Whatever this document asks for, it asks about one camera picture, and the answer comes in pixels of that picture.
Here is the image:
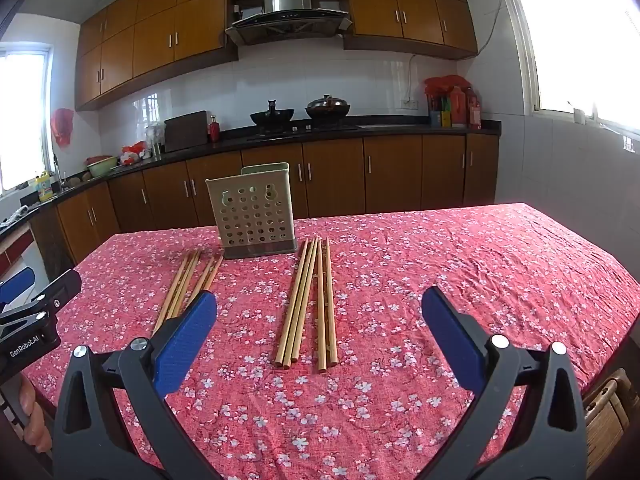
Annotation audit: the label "wooden base cabinets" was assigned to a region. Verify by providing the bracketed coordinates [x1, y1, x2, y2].
[0, 134, 501, 281]

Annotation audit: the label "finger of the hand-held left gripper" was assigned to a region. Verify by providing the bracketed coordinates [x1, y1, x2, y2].
[0, 269, 82, 323]
[0, 267, 35, 307]

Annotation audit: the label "black lidded wok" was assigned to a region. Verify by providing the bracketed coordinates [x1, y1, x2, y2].
[305, 94, 351, 122]

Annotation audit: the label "beige perforated chopstick holder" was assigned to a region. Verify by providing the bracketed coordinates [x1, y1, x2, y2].
[205, 162, 297, 260]

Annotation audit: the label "bright glass window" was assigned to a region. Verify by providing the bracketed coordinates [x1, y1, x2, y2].
[0, 41, 54, 195]
[496, 0, 640, 142]

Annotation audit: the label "blue yellow box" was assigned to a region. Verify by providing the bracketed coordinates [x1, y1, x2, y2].
[428, 95, 453, 129]

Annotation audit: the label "green basin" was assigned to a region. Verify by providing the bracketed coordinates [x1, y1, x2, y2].
[85, 156, 120, 177]

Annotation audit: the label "black gas hob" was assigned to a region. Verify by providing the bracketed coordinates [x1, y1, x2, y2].
[247, 122, 359, 139]

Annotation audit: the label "orange oil bottle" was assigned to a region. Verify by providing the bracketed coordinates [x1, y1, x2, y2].
[450, 86, 469, 129]

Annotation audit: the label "hanging red plastic bag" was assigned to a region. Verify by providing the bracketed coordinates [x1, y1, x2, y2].
[50, 107, 75, 149]

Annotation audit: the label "yellow detergent bottle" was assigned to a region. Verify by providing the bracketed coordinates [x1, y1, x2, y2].
[34, 170, 55, 204]

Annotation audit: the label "black kitchen countertop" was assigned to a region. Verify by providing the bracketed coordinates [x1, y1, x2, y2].
[0, 119, 502, 241]

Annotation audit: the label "dark cutting board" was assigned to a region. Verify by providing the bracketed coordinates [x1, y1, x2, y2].
[163, 110, 209, 153]

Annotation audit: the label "white power cable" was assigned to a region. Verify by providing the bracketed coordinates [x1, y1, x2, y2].
[406, 0, 507, 102]

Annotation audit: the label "black open wok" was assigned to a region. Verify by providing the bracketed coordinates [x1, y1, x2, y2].
[250, 100, 295, 134]

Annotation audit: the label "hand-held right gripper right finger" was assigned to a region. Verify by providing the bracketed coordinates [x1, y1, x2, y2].
[421, 286, 587, 480]

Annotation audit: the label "wooden chair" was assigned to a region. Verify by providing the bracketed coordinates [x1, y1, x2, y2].
[581, 367, 633, 480]

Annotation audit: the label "red floral tablecloth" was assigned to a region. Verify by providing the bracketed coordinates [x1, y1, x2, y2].
[22, 202, 640, 480]

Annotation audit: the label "red white plastic bag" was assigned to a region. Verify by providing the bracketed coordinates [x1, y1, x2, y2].
[120, 141, 152, 166]

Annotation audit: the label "red label oil bottle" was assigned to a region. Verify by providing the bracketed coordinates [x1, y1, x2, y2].
[467, 88, 483, 130]

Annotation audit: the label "large red plastic bag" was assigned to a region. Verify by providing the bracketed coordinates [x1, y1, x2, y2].
[424, 74, 474, 99]

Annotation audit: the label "steel range hood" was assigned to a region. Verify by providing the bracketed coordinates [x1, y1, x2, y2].
[224, 0, 353, 46]

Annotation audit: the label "person's left hand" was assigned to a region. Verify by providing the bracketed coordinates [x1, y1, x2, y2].
[19, 375, 54, 453]

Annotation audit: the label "wooden wall cabinet unit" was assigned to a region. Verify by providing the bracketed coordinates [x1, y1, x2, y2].
[75, 0, 239, 112]
[344, 0, 479, 61]

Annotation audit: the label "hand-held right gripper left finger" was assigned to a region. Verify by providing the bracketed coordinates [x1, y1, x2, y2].
[52, 290, 218, 480]

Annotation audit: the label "clear glass cups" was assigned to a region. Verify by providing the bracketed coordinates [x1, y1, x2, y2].
[145, 122, 166, 159]

